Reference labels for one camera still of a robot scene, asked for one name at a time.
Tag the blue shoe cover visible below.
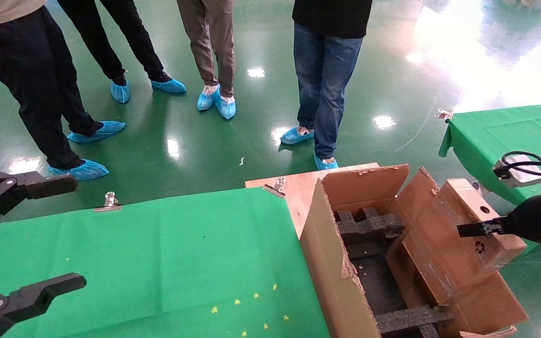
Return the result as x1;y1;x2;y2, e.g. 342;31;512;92
215;93;237;120
151;78;187;94
279;126;315;146
66;121;126;143
313;152;340;171
47;160;110;182
197;84;220;112
111;79;131;104

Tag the black foam base pad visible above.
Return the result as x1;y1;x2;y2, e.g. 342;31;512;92
346;242;410;316

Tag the person in brown trousers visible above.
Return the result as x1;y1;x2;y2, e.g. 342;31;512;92
177;0;237;120

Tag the large open cardboard carton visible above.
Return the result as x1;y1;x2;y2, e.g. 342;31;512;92
299;164;530;338

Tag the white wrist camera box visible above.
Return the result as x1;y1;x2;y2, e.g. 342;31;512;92
493;154;541;188

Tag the person in blue jeans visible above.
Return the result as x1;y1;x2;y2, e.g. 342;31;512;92
279;0;373;171

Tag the person in beige top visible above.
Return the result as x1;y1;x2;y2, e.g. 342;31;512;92
0;0;126;182

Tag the person in slim black trousers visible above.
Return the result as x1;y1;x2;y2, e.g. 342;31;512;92
57;0;187;104

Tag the small brown cardboard box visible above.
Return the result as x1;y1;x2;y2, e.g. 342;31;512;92
386;178;529;307

